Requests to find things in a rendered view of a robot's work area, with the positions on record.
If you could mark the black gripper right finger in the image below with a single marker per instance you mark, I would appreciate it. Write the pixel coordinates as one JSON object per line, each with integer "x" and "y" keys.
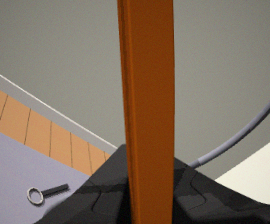
{"x": 200, "y": 200}

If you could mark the grey ring with dark grey handle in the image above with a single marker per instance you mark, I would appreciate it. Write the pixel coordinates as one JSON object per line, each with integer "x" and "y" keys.
{"x": 45, "y": 192}

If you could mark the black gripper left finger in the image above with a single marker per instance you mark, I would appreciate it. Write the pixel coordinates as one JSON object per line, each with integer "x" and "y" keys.
{"x": 103, "y": 199}

